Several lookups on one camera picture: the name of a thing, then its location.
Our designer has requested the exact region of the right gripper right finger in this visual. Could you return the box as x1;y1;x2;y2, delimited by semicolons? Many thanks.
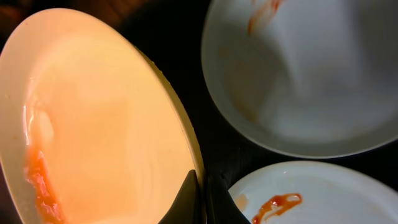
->
206;174;250;224

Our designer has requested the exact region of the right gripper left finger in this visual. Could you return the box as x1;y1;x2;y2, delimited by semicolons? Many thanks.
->
159;170;202;224

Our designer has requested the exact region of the yellow plate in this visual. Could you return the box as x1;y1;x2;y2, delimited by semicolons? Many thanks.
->
1;8;204;223

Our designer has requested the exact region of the round black serving tray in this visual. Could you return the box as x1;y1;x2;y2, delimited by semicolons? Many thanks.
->
0;0;398;224

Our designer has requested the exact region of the light blue plate right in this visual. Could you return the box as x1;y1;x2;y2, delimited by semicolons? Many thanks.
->
229;161;397;224

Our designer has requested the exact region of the light blue plate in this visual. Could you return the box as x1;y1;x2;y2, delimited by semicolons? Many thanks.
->
201;0;397;158
229;161;397;224

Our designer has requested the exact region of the light blue plate top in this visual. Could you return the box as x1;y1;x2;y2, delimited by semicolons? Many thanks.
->
201;0;397;158

